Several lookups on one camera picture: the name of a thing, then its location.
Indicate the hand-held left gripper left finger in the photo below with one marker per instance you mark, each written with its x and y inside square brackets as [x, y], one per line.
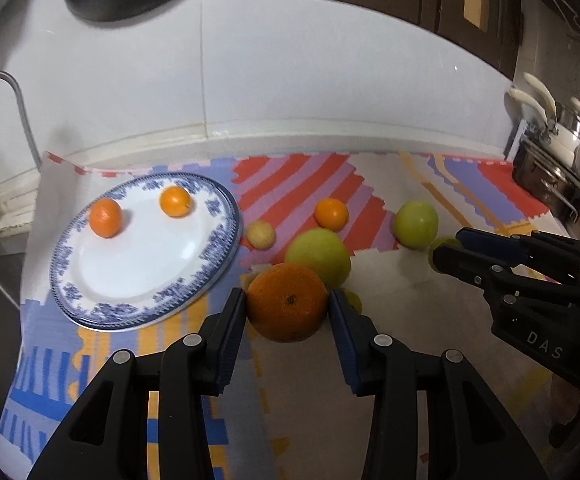
[232, 340]

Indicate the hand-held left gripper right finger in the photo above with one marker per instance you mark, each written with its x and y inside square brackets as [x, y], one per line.
[342, 345]

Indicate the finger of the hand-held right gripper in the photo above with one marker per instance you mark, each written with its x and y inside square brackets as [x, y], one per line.
[462, 265]
[485, 245]

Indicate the small green fruit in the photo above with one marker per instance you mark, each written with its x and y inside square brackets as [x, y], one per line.
[354, 301]
[442, 246]

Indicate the green apple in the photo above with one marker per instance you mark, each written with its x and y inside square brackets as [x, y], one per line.
[416, 223]

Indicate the large orange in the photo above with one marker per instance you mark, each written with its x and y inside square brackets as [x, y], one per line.
[287, 302]

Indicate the large yellow-green apple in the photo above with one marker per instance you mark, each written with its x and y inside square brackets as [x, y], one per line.
[320, 252]

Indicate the small tan fruit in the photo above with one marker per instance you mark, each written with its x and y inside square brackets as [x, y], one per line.
[260, 234]

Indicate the blue and white plate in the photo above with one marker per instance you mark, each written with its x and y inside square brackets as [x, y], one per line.
[140, 265]

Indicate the small orange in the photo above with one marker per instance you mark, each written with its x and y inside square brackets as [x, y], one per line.
[331, 214]
[175, 201]
[105, 217]

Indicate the steel pot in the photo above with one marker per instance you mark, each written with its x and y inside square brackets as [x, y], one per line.
[545, 175]

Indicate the colourful patterned mat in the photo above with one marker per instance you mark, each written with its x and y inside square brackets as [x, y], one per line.
[295, 185]

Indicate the thin gooseneck faucet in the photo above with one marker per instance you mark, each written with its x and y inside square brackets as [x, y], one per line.
[24, 110]

